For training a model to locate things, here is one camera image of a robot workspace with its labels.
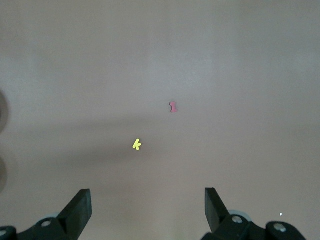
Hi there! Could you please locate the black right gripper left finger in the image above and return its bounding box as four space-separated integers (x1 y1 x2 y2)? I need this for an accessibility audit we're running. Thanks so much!
16 189 92 240

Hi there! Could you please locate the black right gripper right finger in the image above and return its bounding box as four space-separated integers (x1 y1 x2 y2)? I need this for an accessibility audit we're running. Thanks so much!
201 187 268 240

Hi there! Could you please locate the brown table cover cloth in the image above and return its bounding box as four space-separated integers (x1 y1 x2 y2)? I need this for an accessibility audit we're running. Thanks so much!
0 0 320 240

